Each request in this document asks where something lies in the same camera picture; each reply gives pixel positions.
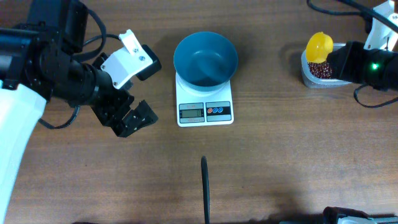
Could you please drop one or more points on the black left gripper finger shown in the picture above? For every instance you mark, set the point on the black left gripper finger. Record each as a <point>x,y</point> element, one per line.
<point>152,68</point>
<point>142,116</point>

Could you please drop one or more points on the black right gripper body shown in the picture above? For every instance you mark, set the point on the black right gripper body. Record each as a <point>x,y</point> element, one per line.
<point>342,62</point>

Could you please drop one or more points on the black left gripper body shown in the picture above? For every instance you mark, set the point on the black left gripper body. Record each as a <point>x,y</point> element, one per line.
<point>115,107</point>

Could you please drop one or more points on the yellow plastic measuring scoop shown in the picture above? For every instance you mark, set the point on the yellow plastic measuring scoop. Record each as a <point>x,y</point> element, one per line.
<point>318,48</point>

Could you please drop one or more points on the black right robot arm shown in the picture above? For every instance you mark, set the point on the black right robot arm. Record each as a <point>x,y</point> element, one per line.
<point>374,62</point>

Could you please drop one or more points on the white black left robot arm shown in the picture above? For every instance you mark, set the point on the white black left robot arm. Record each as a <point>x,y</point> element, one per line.
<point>43,58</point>

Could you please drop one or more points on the teal blue bowl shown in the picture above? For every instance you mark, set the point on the teal blue bowl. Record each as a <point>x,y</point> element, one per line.
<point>205,61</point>

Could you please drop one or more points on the white digital kitchen scale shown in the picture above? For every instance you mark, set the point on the white digital kitchen scale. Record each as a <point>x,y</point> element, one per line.
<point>211,107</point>

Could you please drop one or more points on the red beans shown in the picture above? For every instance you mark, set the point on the red beans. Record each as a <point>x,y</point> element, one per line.
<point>320,70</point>

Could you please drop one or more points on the clear plastic container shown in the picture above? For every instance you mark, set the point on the clear plastic container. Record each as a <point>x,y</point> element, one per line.
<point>311,81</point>

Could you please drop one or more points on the black vertical antenna rod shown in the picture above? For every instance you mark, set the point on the black vertical antenna rod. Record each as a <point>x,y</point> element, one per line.
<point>206,190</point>

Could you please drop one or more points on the black device at bottom edge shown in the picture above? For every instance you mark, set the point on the black device at bottom edge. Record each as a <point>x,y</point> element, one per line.
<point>338,215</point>

